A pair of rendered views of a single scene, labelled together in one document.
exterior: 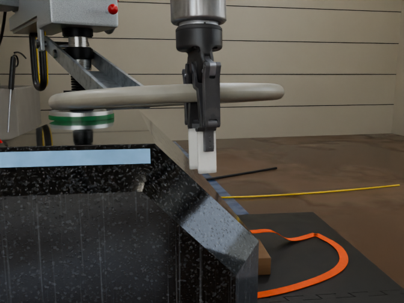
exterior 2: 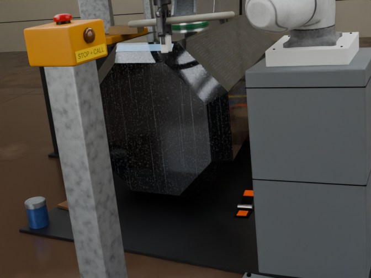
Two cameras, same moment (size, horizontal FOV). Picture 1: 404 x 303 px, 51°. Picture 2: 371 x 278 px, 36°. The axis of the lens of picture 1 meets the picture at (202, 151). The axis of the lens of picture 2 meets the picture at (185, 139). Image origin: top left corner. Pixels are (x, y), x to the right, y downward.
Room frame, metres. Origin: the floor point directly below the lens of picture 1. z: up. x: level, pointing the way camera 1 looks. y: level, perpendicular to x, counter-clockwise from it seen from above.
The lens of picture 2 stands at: (-1.24, -1.50, 1.18)
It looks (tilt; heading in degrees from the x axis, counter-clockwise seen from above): 17 degrees down; 37
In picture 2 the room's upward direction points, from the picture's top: 6 degrees counter-clockwise
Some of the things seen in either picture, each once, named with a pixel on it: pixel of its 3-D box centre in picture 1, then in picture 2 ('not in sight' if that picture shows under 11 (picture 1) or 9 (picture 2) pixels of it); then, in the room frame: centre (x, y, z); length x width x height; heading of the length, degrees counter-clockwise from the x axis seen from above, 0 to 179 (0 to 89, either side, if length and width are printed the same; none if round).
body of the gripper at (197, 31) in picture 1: (199, 55); (162, 6); (0.70, 0.00, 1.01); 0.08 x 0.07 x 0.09; 18
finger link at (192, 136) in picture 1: (197, 148); (168, 43); (0.71, 0.01, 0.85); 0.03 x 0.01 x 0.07; 108
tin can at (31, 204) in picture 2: not in sight; (37, 212); (0.37, 0.66, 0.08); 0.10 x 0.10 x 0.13
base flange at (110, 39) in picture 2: not in sight; (100, 35); (1.52, 1.19, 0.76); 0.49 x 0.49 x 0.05; 7
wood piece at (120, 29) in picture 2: not in sight; (126, 29); (1.50, 0.94, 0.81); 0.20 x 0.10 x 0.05; 105
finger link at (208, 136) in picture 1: (210, 135); (162, 38); (0.65, -0.01, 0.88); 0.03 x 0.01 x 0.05; 18
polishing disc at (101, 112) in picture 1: (82, 112); (189, 21); (1.46, 0.42, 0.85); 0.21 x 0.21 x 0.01
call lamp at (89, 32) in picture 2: not in sight; (89, 35); (-0.40, -0.65, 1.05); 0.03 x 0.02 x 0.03; 7
